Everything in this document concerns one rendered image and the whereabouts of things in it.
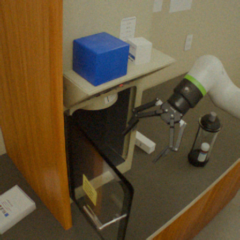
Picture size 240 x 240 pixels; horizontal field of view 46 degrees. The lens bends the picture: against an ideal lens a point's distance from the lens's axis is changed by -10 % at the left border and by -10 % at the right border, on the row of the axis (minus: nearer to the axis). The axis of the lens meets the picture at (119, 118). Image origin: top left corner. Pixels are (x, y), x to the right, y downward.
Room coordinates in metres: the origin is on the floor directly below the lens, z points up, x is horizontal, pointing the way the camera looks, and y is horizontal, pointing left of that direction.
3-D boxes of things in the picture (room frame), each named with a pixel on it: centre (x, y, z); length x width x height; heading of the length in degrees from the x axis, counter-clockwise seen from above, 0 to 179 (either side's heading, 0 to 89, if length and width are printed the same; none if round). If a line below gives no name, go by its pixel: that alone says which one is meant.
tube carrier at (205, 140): (0.96, -0.38, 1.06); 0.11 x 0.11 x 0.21
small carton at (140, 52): (0.76, -0.03, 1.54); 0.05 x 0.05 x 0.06; 33
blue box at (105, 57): (0.66, 0.06, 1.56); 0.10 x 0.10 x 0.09; 45
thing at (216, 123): (0.96, -0.38, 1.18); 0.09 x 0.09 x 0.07
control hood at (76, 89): (0.72, 0.01, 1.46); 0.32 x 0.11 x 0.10; 135
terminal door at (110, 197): (0.52, 0.05, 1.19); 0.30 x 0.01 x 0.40; 37
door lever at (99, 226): (0.44, 0.03, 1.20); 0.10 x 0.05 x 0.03; 37
